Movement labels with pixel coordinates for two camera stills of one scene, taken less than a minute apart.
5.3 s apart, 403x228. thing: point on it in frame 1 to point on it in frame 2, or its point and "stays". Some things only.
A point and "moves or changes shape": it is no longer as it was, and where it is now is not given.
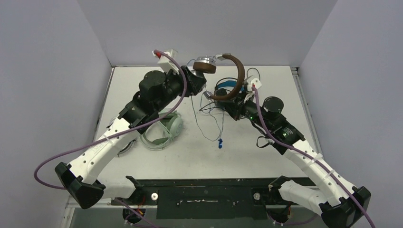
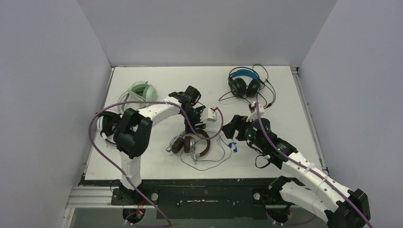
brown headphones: (206, 64) to (177, 144)
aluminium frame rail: (295, 71) stays
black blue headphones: (225, 86) to (237, 85)
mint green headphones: (172, 126) to (139, 90)
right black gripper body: (231, 102) to (240, 126)
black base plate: (207, 198) stays
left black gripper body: (190, 90) to (187, 125)
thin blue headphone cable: (220, 140) moves or changes shape
